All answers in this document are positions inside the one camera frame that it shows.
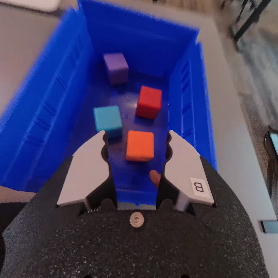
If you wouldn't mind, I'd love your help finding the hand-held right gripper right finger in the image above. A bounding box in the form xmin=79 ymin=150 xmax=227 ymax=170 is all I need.
xmin=157 ymin=130 xmax=215 ymax=212

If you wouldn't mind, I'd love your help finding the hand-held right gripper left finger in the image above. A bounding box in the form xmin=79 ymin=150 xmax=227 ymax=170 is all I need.
xmin=57 ymin=130 xmax=117 ymax=211

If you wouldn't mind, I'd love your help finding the orange foam cube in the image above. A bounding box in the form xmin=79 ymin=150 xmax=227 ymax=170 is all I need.
xmin=126 ymin=131 xmax=155 ymax=162

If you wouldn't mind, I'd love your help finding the teal foam cube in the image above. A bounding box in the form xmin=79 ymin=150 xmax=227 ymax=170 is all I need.
xmin=93 ymin=106 xmax=123 ymax=138

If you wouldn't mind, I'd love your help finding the blue plastic bin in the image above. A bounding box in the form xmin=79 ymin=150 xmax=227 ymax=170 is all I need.
xmin=0 ymin=0 xmax=217 ymax=205

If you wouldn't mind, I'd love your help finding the red foam cube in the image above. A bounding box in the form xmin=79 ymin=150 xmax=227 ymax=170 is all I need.
xmin=136 ymin=86 xmax=163 ymax=120

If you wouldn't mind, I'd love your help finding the purple foam cube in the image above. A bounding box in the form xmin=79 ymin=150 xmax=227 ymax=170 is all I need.
xmin=104 ymin=53 xmax=129 ymax=85

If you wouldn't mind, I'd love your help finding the dark rectangular object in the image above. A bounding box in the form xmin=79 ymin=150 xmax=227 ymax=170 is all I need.
xmin=264 ymin=128 xmax=278 ymax=187

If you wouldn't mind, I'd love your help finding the small grey metal block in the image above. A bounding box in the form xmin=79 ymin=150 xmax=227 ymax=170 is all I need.
xmin=261 ymin=221 xmax=278 ymax=234

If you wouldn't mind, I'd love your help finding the white stand base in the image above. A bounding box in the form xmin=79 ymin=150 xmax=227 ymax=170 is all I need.
xmin=0 ymin=0 xmax=61 ymax=12

